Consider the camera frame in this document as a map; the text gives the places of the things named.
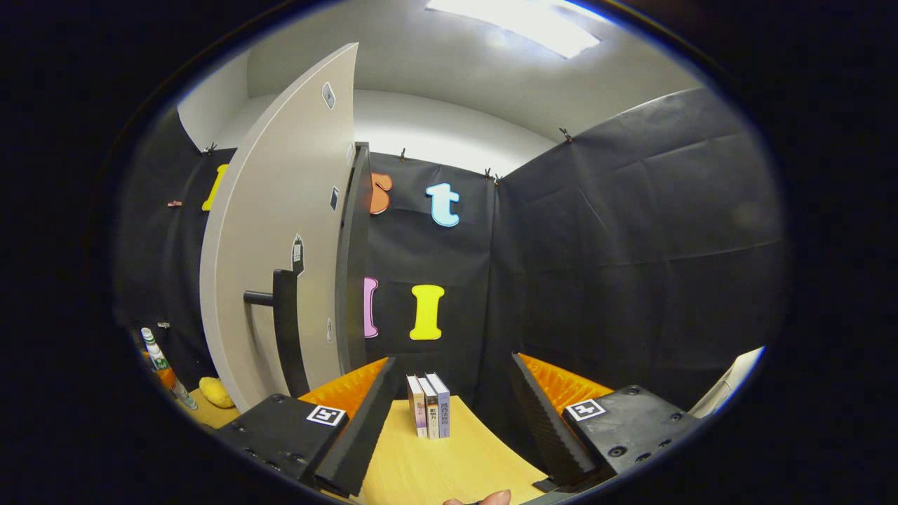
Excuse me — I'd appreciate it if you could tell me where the book with blue spine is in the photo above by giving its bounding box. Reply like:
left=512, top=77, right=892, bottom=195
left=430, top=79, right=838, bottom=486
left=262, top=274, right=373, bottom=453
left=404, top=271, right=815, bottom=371
left=425, top=372, right=452, bottom=439

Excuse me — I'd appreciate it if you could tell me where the black cabinet door handle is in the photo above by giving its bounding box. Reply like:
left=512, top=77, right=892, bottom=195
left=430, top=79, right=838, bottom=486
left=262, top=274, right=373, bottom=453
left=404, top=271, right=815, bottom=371
left=243, top=269, right=311, bottom=398

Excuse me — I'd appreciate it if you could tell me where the black backdrop cloth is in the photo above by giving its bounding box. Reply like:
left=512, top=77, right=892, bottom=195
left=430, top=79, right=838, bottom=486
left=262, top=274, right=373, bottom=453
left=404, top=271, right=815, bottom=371
left=116, top=88, right=786, bottom=436

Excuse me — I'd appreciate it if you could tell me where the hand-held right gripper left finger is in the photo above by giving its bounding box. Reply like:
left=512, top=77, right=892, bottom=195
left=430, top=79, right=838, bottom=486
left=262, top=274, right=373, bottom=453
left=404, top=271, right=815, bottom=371
left=210, top=356, right=398, bottom=497

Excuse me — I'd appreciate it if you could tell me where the yellow soft lump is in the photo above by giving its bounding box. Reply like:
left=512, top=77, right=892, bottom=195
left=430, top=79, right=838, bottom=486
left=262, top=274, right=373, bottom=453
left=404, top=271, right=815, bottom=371
left=199, top=377, right=236, bottom=410

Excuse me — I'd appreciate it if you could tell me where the dark grey cabinet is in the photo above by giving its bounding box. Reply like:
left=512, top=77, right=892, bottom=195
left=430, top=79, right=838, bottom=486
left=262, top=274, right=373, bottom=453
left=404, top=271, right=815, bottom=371
left=335, top=142, right=373, bottom=376

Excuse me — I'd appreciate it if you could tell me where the long ceiling light panel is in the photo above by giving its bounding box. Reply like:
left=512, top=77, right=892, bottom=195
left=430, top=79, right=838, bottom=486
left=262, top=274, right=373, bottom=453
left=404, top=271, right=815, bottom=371
left=424, top=0, right=602, bottom=60

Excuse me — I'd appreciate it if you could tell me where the beige cabinet door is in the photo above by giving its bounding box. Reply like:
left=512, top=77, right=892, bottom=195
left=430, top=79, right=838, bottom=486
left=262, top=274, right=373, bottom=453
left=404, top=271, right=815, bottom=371
left=199, top=42, right=360, bottom=413

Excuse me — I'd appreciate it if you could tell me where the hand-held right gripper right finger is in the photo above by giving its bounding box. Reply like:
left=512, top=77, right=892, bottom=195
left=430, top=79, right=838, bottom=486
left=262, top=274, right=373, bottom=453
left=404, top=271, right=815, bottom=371
left=510, top=352, right=702, bottom=492

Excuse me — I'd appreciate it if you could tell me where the book with grey spine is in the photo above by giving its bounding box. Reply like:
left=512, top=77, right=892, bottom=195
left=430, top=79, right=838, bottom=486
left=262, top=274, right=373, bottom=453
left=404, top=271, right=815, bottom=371
left=417, top=376, right=441, bottom=440

